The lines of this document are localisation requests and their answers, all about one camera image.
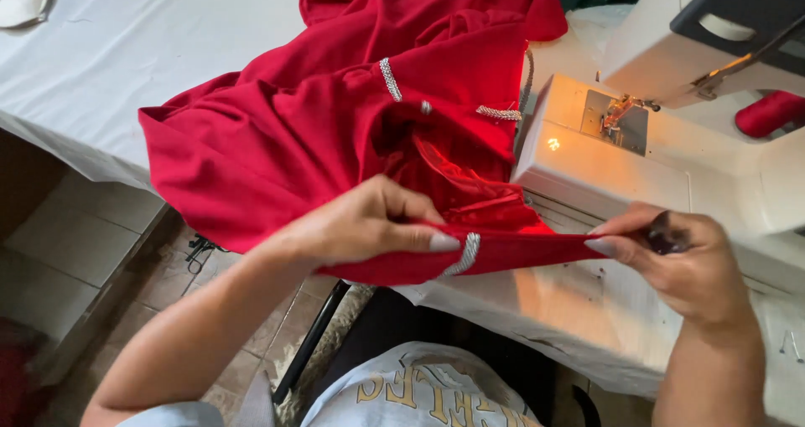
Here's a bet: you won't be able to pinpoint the person's left hand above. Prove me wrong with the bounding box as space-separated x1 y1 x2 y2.
270 174 463 272

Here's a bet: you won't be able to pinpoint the person's right hand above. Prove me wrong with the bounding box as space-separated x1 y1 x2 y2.
584 202 757 331

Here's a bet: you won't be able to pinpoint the small dark tool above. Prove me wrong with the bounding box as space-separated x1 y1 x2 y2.
644 211 691 256

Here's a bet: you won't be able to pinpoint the red garment with rhinestone trim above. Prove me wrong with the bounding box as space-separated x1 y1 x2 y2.
138 0 608 287

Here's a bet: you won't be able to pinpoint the metal pins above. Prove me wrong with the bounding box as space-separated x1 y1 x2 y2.
779 329 804 364

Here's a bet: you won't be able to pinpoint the white sewing machine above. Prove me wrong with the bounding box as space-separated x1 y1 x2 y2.
511 0 805 297

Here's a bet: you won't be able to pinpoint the white sewing table cover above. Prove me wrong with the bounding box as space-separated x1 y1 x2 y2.
393 251 805 427

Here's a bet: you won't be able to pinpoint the black metal table leg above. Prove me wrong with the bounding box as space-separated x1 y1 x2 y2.
272 280 351 406

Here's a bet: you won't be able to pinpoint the person's grey printed shirt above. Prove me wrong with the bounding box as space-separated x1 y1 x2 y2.
118 341 545 427

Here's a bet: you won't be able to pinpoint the white table cloth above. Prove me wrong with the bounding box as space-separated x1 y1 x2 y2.
0 0 313 193

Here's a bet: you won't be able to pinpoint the dark red cloth heap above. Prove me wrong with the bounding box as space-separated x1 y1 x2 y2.
0 336 45 427

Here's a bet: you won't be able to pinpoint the black cable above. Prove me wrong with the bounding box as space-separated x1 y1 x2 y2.
184 233 229 275

